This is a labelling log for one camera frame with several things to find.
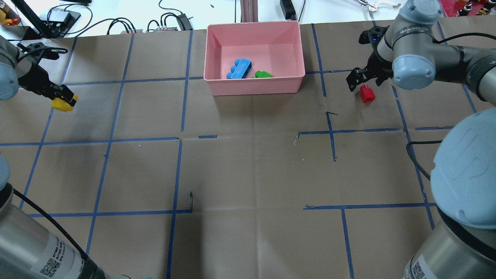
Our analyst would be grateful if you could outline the pink plastic box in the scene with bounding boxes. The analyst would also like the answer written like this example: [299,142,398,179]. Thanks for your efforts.
[203,21,305,96]

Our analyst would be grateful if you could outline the red toy block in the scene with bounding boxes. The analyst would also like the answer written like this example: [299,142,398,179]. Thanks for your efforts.
[360,84,376,104]

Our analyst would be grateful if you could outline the red parts tray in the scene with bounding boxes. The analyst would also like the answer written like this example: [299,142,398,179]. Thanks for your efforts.
[440,0,495,17]

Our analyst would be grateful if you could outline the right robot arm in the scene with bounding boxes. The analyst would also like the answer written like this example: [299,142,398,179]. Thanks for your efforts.
[346,0,495,279]

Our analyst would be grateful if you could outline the aluminium frame post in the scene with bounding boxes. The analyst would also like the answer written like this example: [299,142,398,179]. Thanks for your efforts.
[240,0,258,23]

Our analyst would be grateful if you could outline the green toy block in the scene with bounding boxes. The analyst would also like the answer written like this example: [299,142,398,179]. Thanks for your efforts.
[253,71,273,78]

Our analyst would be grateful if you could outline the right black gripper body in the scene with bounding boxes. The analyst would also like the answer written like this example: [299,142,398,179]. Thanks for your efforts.
[358,26,393,81]

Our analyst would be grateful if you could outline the blue toy block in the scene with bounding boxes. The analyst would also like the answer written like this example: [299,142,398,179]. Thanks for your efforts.
[226,58,252,79]

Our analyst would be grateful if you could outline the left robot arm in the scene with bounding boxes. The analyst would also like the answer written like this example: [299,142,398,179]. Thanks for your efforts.
[1,34,181,279]

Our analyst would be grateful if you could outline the black power adapter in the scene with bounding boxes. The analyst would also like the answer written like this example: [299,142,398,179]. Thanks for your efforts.
[279,0,296,21]

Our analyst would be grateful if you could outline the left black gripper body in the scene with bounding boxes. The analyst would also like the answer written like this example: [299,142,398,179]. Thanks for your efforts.
[17,62,57,97]

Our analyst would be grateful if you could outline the yellow toy block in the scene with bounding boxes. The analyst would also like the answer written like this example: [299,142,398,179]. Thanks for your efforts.
[51,98,74,112]

